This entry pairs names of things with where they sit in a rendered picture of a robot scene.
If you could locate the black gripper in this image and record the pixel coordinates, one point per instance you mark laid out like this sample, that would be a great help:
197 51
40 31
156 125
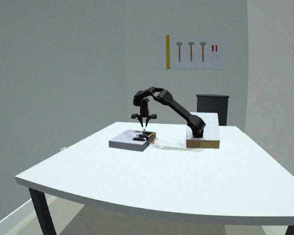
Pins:
144 114

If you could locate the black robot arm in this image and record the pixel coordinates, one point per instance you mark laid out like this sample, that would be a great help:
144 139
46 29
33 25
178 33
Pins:
193 121

